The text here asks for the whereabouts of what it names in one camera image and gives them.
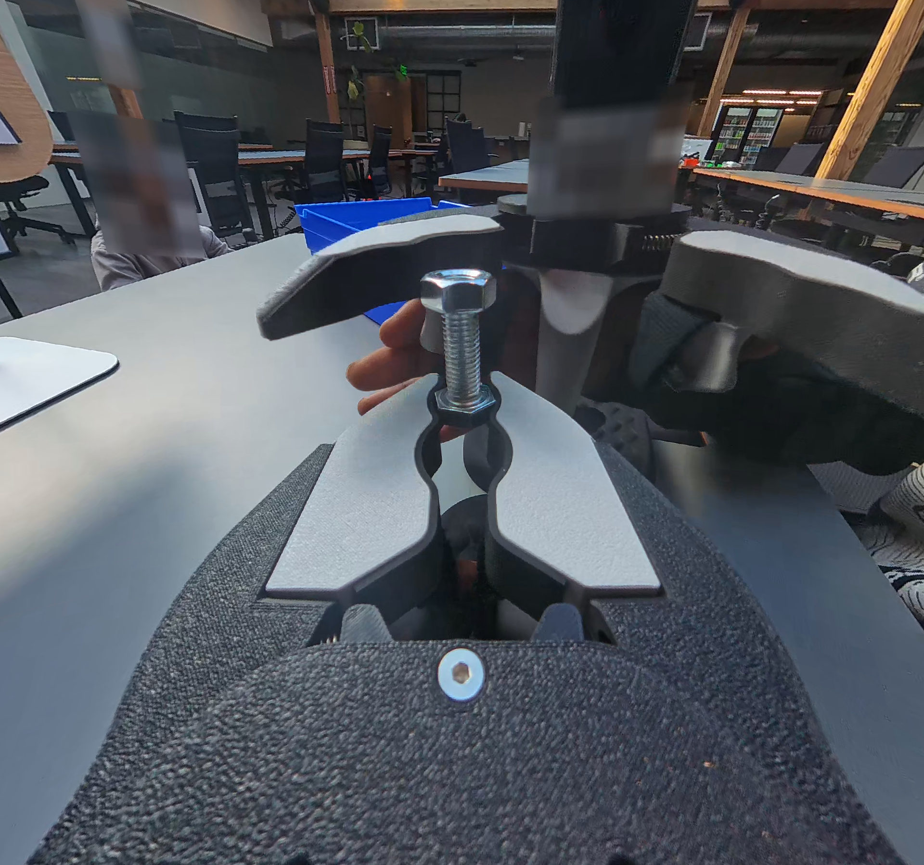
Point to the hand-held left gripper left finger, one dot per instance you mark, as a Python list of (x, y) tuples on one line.
[(346, 518)]

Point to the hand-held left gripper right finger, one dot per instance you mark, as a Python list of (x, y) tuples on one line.
[(570, 518)]

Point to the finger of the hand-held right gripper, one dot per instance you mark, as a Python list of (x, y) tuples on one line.
[(794, 287), (375, 244)]

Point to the blue plastic bin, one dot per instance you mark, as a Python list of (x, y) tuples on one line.
[(339, 226)]

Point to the silver hex bolt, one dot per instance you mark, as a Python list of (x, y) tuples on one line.
[(462, 359)]

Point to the silver hex nut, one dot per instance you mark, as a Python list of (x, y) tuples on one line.
[(491, 397)]

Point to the person's right forearm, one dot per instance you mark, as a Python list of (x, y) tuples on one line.
[(881, 439)]

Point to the person's right hand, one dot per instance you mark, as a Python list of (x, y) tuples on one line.
[(390, 352)]

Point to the black office chair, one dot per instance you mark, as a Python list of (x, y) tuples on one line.
[(209, 157), (325, 157), (21, 193), (465, 143), (381, 150)]

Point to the black honeycomb wrist pad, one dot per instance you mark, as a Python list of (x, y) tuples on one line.
[(621, 439)]

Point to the grey desk with wooden edge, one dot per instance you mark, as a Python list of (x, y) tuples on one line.
[(483, 175), (830, 186), (289, 156)]

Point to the glass door drinks fridge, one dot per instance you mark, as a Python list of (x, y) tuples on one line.
[(747, 132)]

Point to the green hanging plant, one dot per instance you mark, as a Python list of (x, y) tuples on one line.
[(359, 33)]

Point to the black white patterned pants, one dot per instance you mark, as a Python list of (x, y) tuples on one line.
[(902, 518)]

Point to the white document stand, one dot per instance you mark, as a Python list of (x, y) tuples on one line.
[(50, 374)]

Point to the wooden display board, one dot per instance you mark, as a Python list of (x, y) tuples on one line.
[(32, 85)]

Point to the grey ceiling duct pipe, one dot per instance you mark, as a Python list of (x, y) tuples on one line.
[(469, 34)]

